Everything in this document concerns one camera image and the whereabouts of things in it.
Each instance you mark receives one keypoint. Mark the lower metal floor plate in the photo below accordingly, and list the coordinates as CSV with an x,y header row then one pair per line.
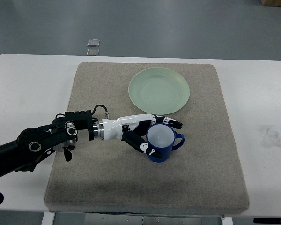
x,y
93,52

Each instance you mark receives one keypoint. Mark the beige felt mat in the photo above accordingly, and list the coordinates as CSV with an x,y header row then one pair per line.
x,y
203,177

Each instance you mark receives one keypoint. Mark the black control panel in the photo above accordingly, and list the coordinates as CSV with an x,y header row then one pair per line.
x,y
267,220

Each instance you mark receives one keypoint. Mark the metal floor plate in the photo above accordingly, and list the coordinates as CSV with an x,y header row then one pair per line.
x,y
93,52
93,43

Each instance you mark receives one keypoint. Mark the metal frame under table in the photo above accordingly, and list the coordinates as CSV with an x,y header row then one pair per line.
x,y
104,219

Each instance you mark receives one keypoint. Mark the cardboard box corner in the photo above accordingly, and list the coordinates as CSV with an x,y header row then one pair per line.
x,y
275,3

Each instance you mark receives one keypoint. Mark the blue mug white inside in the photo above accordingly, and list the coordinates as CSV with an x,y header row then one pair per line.
x,y
163,139

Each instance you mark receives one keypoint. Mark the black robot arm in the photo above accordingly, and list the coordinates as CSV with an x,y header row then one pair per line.
x,y
33,145

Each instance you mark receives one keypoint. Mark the upper metal floor plate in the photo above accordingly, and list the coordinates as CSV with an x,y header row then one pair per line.
x,y
93,43

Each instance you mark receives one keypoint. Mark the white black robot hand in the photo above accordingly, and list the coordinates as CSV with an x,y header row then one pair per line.
x,y
131,129

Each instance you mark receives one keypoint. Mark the light green plate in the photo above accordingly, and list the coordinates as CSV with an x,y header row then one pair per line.
x,y
159,91

